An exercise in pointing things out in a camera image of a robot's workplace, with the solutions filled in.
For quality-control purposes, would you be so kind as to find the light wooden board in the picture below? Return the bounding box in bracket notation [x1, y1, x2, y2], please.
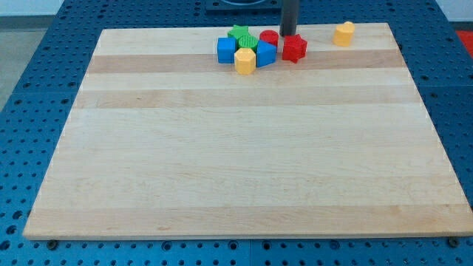
[23, 23, 472, 240]

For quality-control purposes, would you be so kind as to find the yellow hexagon block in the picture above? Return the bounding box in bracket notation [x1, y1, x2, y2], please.
[234, 48, 256, 75]

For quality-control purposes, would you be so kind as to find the blue triangle block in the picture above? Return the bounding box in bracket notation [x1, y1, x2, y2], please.
[256, 41, 277, 67]

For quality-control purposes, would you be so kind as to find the blue cube block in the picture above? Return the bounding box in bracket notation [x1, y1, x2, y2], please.
[217, 37, 237, 64]

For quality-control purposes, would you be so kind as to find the green cylinder block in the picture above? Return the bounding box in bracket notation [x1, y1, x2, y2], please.
[237, 35, 259, 52]

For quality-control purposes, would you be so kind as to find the green star block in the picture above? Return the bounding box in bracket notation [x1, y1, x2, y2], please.
[227, 24, 249, 40]

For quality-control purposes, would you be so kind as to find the red cylinder block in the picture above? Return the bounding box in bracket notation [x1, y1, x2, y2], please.
[259, 30, 279, 47]

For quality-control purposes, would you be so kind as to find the red star block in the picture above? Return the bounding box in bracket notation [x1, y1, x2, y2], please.
[282, 34, 307, 64]

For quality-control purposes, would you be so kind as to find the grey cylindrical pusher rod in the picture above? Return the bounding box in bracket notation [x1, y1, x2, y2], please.
[279, 0, 300, 36]

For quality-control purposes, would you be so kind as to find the yellow heart block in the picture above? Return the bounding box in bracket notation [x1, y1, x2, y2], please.
[332, 21, 355, 47]

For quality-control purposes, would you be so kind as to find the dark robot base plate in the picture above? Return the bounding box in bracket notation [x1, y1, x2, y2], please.
[203, 0, 282, 14]

